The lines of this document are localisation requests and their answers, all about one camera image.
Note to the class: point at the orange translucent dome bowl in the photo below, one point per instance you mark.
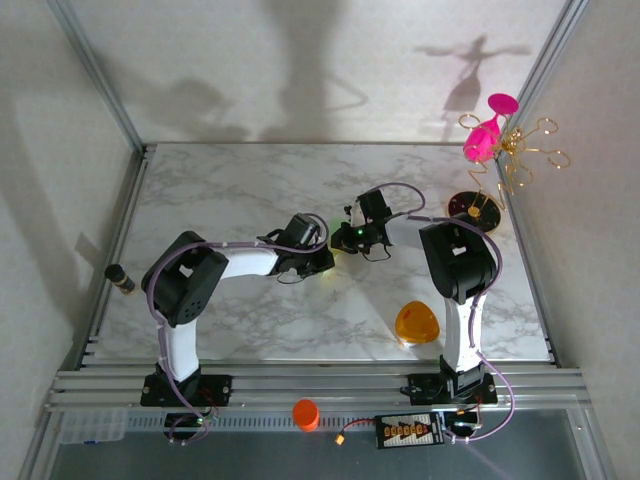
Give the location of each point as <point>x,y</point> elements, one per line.
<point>417,322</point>

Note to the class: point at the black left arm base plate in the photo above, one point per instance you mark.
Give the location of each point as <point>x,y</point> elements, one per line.
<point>215,387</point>

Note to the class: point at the black power distribution board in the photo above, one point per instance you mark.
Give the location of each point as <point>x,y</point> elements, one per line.
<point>410,430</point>

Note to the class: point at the pink plastic wine glass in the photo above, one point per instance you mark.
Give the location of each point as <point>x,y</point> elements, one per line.
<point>480,142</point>

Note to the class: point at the orange plastic cup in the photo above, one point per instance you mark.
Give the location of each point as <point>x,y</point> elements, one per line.
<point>306,415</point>

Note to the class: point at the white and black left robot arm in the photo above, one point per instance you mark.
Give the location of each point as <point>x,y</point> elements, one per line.
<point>250,261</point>

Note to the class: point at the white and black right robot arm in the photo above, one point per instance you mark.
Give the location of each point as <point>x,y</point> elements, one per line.
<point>460,335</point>

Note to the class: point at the small circuit board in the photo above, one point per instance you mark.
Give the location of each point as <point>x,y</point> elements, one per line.
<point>190,421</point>
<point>465,425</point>

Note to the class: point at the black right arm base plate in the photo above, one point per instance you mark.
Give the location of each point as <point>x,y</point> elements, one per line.
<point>422,390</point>

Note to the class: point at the clear plastic organiser box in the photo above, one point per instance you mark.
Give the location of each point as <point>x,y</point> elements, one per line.
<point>92,425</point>

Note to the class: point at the aluminium extrusion frame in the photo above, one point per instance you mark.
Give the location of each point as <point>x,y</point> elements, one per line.
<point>320,385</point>

